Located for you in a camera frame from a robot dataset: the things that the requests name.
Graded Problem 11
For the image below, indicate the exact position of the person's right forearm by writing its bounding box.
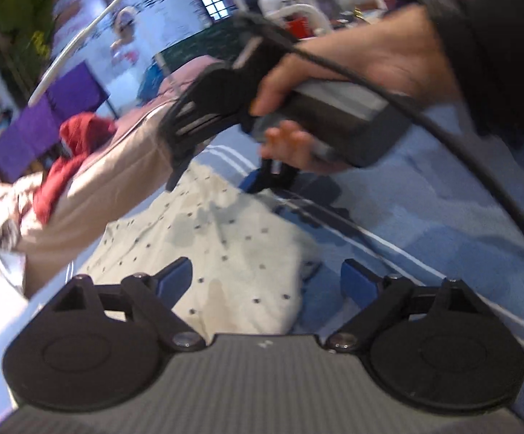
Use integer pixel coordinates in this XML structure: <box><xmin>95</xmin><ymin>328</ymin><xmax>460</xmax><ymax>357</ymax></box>
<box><xmin>418</xmin><ymin>0</ymin><xmax>524</xmax><ymax>146</ymax></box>

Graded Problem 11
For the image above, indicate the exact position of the wall poster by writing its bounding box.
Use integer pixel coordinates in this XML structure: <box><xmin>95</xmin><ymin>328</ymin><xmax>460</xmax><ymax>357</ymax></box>
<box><xmin>86</xmin><ymin>0</ymin><xmax>263</xmax><ymax>82</ymax></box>

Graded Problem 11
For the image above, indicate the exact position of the red jacket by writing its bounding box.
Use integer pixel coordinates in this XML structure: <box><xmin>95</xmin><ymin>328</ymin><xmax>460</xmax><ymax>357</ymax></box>
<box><xmin>33</xmin><ymin>113</ymin><xmax>118</xmax><ymax>225</ymax></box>

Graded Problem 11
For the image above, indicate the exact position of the bed with tan cover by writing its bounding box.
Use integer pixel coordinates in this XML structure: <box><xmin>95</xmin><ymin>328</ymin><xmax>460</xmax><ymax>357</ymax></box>
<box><xmin>13</xmin><ymin>54</ymin><xmax>263</xmax><ymax>297</ymax></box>

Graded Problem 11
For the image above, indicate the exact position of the person's right hand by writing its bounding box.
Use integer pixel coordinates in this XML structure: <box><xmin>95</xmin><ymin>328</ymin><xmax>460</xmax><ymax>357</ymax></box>
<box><xmin>250</xmin><ymin>4</ymin><xmax>462</xmax><ymax>175</ymax></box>

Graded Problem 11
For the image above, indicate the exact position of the white metal cart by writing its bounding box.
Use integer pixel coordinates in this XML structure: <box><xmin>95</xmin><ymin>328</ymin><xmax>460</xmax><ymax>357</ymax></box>
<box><xmin>279</xmin><ymin>0</ymin><xmax>390</xmax><ymax>38</ymax></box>

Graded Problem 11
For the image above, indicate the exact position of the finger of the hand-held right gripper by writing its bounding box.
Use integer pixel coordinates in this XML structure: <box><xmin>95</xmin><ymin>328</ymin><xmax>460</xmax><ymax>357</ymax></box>
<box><xmin>241</xmin><ymin>158</ymin><xmax>300</xmax><ymax>193</ymax></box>
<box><xmin>159</xmin><ymin>64</ymin><xmax>254</xmax><ymax>191</ymax></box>

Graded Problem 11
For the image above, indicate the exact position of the blue blanket with white stripes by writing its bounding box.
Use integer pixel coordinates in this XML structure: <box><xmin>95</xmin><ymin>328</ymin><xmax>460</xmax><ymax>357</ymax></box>
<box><xmin>0</xmin><ymin>113</ymin><xmax>524</xmax><ymax>434</ymax></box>

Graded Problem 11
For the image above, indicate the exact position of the green plant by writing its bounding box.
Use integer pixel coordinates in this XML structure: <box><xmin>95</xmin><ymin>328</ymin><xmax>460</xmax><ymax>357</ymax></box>
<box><xmin>0</xmin><ymin>0</ymin><xmax>85</xmax><ymax>60</ymax></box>

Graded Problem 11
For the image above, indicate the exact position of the cream dotted small garment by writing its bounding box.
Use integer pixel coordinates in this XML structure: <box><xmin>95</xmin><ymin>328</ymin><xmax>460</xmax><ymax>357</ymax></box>
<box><xmin>70</xmin><ymin>160</ymin><xmax>322</xmax><ymax>341</ymax></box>

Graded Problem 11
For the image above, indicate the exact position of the barred window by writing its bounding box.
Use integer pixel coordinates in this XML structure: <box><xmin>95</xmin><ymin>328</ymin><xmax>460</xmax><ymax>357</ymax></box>
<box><xmin>193</xmin><ymin>0</ymin><xmax>236</xmax><ymax>22</ymax></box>

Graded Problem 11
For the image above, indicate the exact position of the pink blanket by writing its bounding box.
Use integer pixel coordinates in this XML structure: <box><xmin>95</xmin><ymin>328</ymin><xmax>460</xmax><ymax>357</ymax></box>
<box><xmin>117</xmin><ymin>54</ymin><xmax>227</xmax><ymax>123</ymax></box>

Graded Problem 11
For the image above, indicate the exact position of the crumpled beige quilt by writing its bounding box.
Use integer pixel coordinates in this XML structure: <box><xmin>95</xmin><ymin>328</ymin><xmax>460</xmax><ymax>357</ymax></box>
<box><xmin>0</xmin><ymin>176</ymin><xmax>47</xmax><ymax>255</ymax></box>

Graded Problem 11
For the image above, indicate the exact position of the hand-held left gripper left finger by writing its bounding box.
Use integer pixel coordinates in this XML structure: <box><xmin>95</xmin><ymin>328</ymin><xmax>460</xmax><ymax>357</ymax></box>
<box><xmin>53</xmin><ymin>256</ymin><xmax>207</xmax><ymax>354</ymax></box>

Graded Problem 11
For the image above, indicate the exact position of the white curved hose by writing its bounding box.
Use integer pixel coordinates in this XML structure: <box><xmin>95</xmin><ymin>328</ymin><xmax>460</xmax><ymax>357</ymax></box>
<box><xmin>28</xmin><ymin>0</ymin><xmax>178</xmax><ymax>106</ymax></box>

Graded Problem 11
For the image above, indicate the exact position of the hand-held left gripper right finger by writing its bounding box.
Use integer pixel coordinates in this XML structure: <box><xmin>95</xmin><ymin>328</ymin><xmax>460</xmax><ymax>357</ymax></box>
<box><xmin>325</xmin><ymin>259</ymin><xmax>476</xmax><ymax>354</ymax></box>

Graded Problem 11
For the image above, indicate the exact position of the purple hanging cloth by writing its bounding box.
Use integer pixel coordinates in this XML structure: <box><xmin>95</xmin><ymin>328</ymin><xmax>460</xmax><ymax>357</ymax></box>
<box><xmin>0</xmin><ymin>61</ymin><xmax>110</xmax><ymax>182</ymax></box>

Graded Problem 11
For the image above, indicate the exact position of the blue bag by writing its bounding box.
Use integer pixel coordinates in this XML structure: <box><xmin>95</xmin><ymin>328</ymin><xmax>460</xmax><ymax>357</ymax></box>
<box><xmin>137</xmin><ymin>61</ymin><xmax>169</xmax><ymax>101</ymax></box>

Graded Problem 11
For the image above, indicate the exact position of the black cable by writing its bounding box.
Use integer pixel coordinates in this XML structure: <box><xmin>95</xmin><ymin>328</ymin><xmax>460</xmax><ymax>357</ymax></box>
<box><xmin>239</xmin><ymin>11</ymin><xmax>524</xmax><ymax>281</ymax></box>

